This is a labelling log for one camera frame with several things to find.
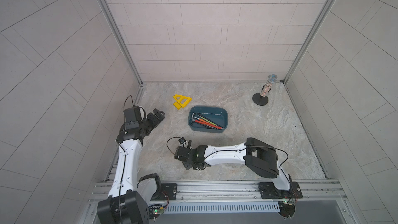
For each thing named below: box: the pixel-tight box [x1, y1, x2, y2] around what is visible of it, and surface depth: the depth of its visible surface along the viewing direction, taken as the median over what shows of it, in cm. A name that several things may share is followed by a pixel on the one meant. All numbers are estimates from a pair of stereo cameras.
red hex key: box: [192, 119, 223, 130], surface depth 95 cm
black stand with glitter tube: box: [251, 73, 278, 106], surface depth 106 cm
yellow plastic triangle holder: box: [173, 93, 193, 110], surface depth 107 cm
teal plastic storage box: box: [187, 105, 229, 134], surface depth 96 cm
